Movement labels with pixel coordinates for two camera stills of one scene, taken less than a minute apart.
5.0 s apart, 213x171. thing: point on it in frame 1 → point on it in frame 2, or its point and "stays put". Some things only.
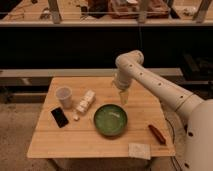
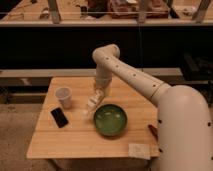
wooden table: x=83 y=117 stays put
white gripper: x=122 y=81 → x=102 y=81
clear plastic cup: x=64 y=95 stays put
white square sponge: x=139 y=150 stays put
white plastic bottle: x=86 y=101 → x=97 y=98
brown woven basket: x=129 y=9 stays put
